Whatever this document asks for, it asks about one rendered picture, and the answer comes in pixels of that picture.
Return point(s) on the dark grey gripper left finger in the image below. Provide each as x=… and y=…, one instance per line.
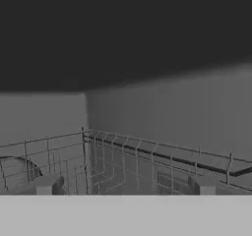
x=57, y=186

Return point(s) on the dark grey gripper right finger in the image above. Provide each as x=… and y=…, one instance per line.
x=193, y=186

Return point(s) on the grey dishwasher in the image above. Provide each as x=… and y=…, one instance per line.
x=164, y=105

